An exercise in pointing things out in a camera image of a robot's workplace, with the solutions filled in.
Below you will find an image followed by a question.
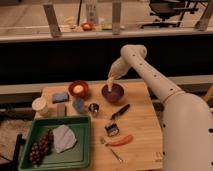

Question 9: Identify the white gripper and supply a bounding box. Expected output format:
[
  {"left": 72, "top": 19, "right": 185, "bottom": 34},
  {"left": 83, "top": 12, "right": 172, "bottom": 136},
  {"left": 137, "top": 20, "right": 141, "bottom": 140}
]
[{"left": 108, "top": 57, "right": 130, "bottom": 79}]

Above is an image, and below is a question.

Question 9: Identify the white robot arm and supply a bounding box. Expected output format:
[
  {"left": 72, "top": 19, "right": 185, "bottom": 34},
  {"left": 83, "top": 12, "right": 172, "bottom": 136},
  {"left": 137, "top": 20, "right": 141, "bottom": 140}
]
[{"left": 107, "top": 45, "right": 213, "bottom": 171}]

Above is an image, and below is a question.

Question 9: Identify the purple bowl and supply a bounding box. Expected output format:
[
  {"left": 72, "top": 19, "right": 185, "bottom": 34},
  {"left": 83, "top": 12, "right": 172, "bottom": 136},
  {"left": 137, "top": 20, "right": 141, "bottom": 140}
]
[{"left": 102, "top": 84, "right": 124, "bottom": 103}]

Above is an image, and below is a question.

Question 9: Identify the red bowl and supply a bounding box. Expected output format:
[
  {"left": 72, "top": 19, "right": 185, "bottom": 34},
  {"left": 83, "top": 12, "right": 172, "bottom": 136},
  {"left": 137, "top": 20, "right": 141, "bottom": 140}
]
[{"left": 68, "top": 80, "right": 89, "bottom": 98}]

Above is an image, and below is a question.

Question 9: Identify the yellow ball in bowl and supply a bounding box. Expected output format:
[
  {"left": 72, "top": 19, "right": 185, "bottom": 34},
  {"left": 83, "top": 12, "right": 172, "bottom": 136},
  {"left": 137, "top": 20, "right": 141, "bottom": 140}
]
[{"left": 73, "top": 85, "right": 83, "bottom": 94}]

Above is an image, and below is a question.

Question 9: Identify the small metal cup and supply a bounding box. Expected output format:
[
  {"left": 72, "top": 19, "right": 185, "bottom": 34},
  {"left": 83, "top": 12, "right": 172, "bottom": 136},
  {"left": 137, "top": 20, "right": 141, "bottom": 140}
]
[{"left": 88, "top": 103, "right": 99, "bottom": 116}]

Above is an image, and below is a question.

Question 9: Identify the red object on shelf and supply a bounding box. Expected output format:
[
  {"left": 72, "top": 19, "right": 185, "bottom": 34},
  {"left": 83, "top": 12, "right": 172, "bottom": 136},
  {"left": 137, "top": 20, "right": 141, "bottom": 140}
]
[{"left": 81, "top": 22, "right": 94, "bottom": 31}]

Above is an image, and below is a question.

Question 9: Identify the blue sponge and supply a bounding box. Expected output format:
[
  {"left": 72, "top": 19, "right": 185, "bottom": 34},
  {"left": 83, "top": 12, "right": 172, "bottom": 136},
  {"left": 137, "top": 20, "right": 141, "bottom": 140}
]
[{"left": 52, "top": 92, "right": 69, "bottom": 103}]

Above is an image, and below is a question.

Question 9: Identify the small wooden block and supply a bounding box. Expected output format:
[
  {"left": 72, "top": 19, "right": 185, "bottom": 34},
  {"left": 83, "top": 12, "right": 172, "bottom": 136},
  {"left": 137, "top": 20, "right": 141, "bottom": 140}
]
[{"left": 57, "top": 104, "right": 67, "bottom": 117}]

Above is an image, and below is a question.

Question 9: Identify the orange carrot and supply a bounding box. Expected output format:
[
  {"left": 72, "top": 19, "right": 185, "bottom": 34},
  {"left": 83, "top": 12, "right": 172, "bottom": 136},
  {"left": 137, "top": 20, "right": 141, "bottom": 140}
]
[{"left": 107, "top": 135, "right": 134, "bottom": 147}]

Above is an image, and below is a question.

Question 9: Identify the black office chair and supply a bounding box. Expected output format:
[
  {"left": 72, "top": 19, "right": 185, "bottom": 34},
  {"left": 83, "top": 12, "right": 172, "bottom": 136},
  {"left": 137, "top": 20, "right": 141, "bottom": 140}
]
[{"left": 141, "top": 0, "right": 208, "bottom": 28}]

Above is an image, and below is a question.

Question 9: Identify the metal fork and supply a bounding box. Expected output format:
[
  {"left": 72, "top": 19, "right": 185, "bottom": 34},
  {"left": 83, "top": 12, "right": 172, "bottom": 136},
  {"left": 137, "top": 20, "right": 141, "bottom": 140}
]
[{"left": 99, "top": 136, "right": 124, "bottom": 163}]

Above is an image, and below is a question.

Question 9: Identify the white cup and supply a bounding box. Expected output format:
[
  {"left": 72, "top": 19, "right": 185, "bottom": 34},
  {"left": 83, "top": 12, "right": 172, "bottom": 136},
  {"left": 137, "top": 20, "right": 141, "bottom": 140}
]
[{"left": 32, "top": 97, "right": 49, "bottom": 117}]

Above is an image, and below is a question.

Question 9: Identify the light blue folded cloth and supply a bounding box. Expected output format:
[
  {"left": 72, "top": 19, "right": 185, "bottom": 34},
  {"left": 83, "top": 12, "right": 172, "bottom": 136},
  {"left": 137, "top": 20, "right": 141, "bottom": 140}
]
[{"left": 53, "top": 125, "right": 77, "bottom": 153}]

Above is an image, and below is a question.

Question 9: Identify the green plastic tray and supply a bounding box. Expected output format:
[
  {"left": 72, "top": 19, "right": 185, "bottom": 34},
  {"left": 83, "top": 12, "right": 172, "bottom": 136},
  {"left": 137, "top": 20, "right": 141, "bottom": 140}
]
[{"left": 19, "top": 116, "right": 91, "bottom": 171}]

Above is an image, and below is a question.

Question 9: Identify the dark grapes bunch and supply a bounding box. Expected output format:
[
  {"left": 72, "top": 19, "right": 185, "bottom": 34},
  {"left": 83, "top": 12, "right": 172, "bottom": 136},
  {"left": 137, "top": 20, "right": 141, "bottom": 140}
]
[{"left": 29, "top": 130, "right": 53, "bottom": 166}]

